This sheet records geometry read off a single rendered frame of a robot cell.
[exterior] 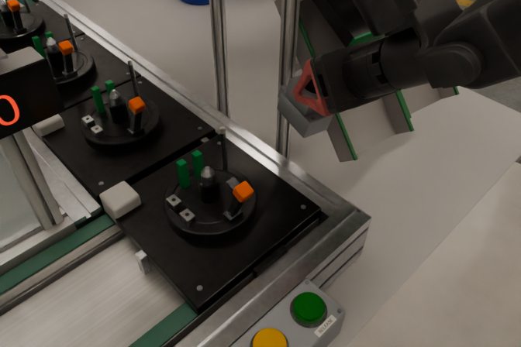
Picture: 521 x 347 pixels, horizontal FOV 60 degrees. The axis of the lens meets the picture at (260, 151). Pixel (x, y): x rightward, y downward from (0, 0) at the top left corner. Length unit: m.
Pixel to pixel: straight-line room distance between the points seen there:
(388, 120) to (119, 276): 0.51
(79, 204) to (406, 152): 0.64
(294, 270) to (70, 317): 0.31
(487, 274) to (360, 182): 0.27
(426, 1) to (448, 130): 0.67
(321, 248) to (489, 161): 0.49
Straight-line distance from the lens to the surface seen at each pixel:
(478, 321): 0.79
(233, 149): 0.78
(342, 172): 0.91
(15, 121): 0.57
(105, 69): 1.04
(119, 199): 0.71
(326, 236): 0.69
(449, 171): 0.98
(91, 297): 0.71
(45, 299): 0.73
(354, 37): 0.62
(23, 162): 0.67
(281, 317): 0.61
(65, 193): 0.79
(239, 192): 0.58
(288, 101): 0.60
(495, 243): 0.89
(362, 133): 0.78
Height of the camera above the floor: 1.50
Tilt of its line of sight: 43 degrees down
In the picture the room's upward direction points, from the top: 1 degrees clockwise
